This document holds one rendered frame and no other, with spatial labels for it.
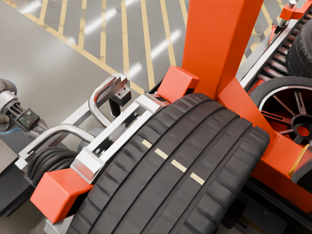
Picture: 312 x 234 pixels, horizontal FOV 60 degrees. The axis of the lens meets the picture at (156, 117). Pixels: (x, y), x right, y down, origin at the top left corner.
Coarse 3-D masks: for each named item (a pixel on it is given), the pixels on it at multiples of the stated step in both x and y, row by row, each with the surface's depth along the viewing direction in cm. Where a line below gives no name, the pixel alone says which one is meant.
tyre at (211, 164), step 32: (192, 96) 68; (160, 128) 57; (192, 128) 58; (224, 128) 61; (256, 128) 67; (128, 160) 53; (160, 160) 53; (192, 160) 53; (224, 160) 54; (256, 160) 56; (96, 192) 52; (128, 192) 51; (160, 192) 50; (192, 192) 49; (224, 192) 49; (96, 224) 52; (128, 224) 50; (160, 224) 48; (192, 224) 47
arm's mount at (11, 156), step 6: (0, 144) 133; (0, 150) 135; (6, 150) 139; (12, 150) 142; (0, 156) 137; (6, 156) 141; (12, 156) 145; (0, 162) 140; (6, 162) 143; (0, 168) 142
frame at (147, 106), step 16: (144, 96) 68; (160, 96) 75; (128, 112) 66; (144, 112) 66; (112, 128) 63; (96, 144) 61; (112, 144) 61; (80, 160) 59; (96, 160) 59; (112, 160) 62; (96, 176) 58; (48, 224) 65; (64, 224) 63
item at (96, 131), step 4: (96, 128) 88; (100, 128) 89; (104, 128) 90; (92, 132) 86; (96, 132) 86; (100, 132) 87; (96, 136) 85; (80, 144) 86; (84, 144) 85; (88, 144) 85
